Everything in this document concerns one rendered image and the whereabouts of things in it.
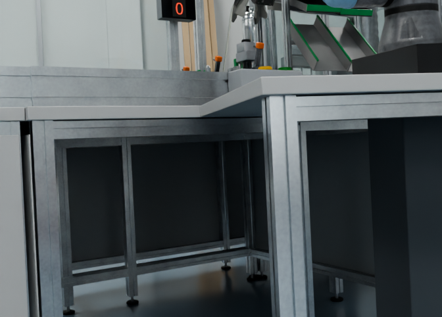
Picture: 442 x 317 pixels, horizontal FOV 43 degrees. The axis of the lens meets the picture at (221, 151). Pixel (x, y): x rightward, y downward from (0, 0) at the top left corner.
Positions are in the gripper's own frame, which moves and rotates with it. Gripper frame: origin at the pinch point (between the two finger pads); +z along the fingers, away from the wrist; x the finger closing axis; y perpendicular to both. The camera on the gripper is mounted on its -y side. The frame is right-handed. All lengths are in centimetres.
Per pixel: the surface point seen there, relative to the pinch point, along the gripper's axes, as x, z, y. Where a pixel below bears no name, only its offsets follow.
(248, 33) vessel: 54, 39, -67
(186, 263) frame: 31, 148, -18
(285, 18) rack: 19.0, 0.1, -3.6
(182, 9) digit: -17.8, 2.8, -9.0
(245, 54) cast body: -2.2, 7.4, 10.0
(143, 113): -48, 7, 41
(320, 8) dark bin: 25.0, -8.5, 4.3
